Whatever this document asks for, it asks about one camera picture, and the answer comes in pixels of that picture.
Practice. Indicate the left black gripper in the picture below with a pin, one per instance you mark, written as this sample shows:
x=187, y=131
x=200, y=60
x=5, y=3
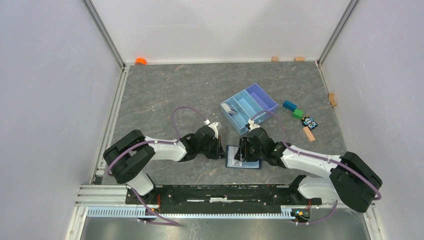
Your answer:
x=219, y=153

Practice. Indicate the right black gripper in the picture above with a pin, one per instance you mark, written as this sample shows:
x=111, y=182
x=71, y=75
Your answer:
x=242, y=154

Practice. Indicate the blue card holder wallet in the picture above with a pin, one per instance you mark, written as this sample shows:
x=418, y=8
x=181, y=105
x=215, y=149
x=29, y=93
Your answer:
x=247, y=164

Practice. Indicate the blue purple three-bin tray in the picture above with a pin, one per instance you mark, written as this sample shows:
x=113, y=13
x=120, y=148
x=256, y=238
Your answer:
x=252, y=102

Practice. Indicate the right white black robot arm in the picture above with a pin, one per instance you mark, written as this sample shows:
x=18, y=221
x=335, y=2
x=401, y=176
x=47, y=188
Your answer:
x=346, y=178

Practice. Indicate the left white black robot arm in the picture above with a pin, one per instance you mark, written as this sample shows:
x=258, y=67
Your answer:
x=127, y=158

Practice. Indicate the grey cards in tray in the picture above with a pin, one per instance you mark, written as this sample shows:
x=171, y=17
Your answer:
x=229, y=109

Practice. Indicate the blue toy brick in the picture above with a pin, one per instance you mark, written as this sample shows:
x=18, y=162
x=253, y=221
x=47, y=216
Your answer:
x=289, y=105

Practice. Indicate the green toy brick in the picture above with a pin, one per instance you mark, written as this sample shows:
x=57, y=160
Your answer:
x=297, y=114

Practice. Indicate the wooden stick block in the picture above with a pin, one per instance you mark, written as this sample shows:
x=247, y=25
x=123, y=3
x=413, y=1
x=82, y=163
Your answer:
x=308, y=133

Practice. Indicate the black owl pattern block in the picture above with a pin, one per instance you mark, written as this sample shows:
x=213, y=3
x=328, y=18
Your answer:
x=309, y=122

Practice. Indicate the curved wooden piece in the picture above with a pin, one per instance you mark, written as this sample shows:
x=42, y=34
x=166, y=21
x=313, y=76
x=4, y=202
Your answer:
x=332, y=100

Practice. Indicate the small wooden block right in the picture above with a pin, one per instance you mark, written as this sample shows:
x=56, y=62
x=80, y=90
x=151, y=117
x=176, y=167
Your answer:
x=299, y=59

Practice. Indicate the orange round cap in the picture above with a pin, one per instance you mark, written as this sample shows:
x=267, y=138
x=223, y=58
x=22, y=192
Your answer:
x=140, y=61

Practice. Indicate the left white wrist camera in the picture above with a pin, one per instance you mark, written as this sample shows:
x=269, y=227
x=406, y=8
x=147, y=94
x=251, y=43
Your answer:
x=215, y=126

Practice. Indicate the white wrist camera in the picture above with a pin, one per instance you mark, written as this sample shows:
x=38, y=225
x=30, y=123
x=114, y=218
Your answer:
x=251, y=125
x=215, y=126

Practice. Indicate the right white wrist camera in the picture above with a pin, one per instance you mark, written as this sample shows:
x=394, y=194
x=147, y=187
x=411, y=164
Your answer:
x=251, y=125

